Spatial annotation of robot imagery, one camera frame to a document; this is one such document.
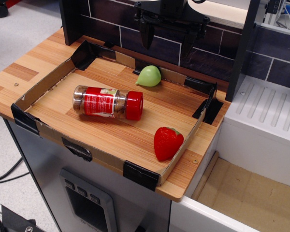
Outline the white ribbed sink drainer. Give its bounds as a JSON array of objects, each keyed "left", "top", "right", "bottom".
[{"left": 225, "top": 76, "right": 290, "bottom": 145}]

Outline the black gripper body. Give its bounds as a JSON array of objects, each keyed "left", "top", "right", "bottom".
[{"left": 134, "top": 0, "right": 210, "bottom": 30}]

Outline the grey oven control panel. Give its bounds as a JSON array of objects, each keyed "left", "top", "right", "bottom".
[{"left": 59, "top": 169, "right": 118, "bottom": 232}]

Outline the dark shelf post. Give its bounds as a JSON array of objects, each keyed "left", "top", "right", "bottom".
[
  {"left": 59, "top": 0, "right": 83, "bottom": 45},
  {"left": 225, "top": 0, "right": 260, "bottom": 102}
]

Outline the red-lidded spice bottle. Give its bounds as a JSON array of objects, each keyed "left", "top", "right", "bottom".
[{"left": 72, "top": 86, "right": 144, "bottom": 121}]

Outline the dark shelf post left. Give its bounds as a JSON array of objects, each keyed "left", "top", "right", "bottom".
[{"left": 59, "top": 0, "right": 83, "bottom": 45}]

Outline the red toy strawberry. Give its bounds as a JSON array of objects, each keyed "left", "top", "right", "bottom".
[{"left": 154, "top": 127, "right": 184, "bottom": 161}]

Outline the black floor cable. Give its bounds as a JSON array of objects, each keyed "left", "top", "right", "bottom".
[{"left": 0, "top": 157, "right": 30, "bottom": 186}]

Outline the dark shelf post right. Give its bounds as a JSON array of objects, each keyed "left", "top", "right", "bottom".
[{"left": 225, "top": 0, "right": 260, "bottom": 102}]

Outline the taped cardboard fence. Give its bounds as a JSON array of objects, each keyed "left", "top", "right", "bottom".
[{"left": 11, "top": 41, "right": 229, "bottom": 190}]

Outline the green toy pear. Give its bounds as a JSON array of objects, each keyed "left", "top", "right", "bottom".
[{"left": 135, "top": 65, "right": 161, "bottom": 87}]

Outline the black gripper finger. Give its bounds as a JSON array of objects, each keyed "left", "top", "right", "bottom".
[
  {"left": 182, "top": 27, "right": 200, "bottom": 58},
  {"left": 139, "top": 18, "right": 154, "bottom": 49}
]

